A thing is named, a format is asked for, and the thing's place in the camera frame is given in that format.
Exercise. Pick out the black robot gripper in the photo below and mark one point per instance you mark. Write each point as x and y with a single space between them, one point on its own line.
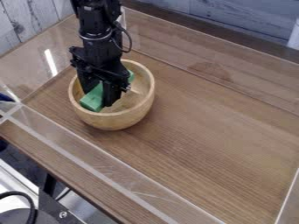
101 55

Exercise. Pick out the green rectangular block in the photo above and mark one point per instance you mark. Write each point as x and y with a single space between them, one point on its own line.
92 101

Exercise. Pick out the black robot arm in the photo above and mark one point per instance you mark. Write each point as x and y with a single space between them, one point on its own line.
98 18

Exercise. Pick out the light wooden bowl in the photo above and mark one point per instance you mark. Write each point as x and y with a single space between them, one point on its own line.
130 109

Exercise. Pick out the black table leg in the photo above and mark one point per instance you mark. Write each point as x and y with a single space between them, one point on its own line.
50 184

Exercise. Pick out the clear acrylic tray wall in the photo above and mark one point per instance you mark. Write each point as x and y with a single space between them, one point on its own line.
213 157

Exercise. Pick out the black metal bracket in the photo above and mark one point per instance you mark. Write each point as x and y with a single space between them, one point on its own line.
53 212

